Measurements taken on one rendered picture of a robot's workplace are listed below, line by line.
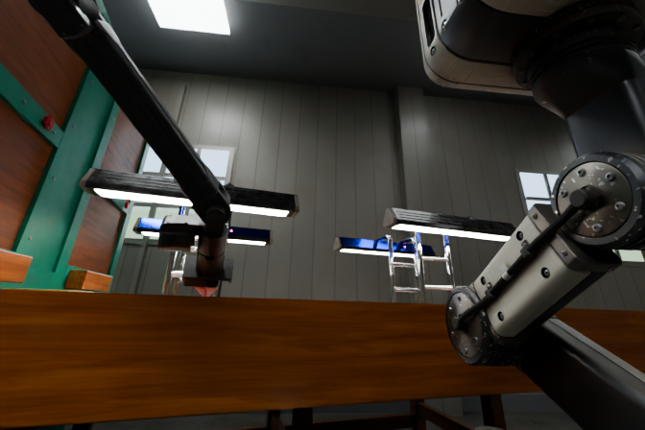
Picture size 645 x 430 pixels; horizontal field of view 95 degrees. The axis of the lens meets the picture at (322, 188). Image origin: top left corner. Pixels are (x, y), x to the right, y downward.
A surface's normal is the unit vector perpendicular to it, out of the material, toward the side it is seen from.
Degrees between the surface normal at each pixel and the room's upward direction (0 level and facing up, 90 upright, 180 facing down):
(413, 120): 90
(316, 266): 90
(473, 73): 180
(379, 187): 90
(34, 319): 90
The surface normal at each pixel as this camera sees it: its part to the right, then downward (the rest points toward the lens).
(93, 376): 0.31, -0.35
